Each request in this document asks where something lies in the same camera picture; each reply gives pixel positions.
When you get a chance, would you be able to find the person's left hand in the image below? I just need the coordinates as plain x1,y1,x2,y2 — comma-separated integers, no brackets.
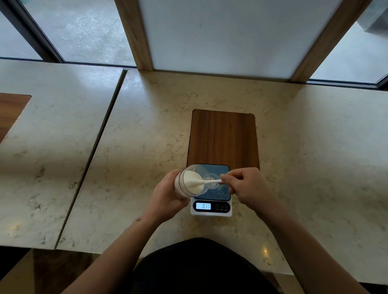
144,169,191,224

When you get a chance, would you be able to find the person's right hand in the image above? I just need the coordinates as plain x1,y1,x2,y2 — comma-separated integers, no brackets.
219,167,275,214

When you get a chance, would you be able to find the clear plastic cup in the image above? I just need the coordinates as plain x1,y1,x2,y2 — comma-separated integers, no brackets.
174,164,213,199

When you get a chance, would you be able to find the white plastic spoon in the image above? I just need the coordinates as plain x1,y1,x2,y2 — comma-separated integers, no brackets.
183,178,224,187

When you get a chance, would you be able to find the person's left forearm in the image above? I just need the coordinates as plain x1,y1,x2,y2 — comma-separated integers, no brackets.
61,211,167,294

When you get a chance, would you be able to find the person's right forearm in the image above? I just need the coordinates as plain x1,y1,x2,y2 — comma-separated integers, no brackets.
256,195,372,294

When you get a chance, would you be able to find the small clear glass bowl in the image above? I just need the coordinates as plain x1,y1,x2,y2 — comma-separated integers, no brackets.
208,173,227,190

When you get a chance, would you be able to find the white powder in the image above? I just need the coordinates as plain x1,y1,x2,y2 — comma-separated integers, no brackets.
183,170,204,194

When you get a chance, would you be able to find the white digital kitchen scale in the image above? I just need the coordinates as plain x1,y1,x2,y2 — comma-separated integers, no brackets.
190,164,233,217

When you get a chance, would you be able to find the brown wooden inlay panel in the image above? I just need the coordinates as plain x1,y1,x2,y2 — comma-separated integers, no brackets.
187,109,260,170
0,93,32,143

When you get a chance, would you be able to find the person's black clothing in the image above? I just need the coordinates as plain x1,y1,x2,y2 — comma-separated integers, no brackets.
130,238,280,294

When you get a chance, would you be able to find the wooden window post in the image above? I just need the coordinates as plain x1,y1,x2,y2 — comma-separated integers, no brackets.
289,0,373,83
114,0,154,71

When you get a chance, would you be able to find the dark metal window frame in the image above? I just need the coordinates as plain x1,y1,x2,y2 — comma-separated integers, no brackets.
0,0,136,68
307,73,388,91

